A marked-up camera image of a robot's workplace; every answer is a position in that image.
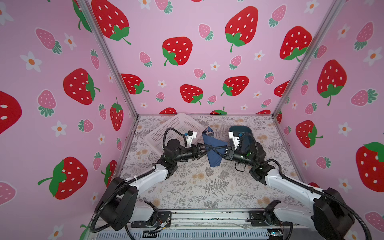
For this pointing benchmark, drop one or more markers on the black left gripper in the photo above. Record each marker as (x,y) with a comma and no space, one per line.
(194,152)

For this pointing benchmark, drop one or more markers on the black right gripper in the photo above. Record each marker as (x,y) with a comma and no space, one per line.
(230,152)

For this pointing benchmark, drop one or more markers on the dark blue paper napkin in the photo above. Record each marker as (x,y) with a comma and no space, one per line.
(209,139)

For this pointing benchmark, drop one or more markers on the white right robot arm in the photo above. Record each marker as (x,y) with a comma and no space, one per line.
(323,210)

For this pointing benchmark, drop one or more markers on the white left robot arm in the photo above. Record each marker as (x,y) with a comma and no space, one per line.
(119,206)

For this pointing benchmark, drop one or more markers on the teal plastic tray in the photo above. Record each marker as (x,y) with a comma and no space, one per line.
(247,142)

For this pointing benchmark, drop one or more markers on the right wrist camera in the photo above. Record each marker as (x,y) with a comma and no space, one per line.
(234,139)

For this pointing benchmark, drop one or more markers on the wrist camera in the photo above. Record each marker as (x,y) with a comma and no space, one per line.
(234,139)
(190,136)

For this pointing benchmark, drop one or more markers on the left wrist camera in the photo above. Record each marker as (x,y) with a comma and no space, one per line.
(190,136)

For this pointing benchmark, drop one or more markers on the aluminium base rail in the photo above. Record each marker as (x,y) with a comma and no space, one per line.
(221,224)

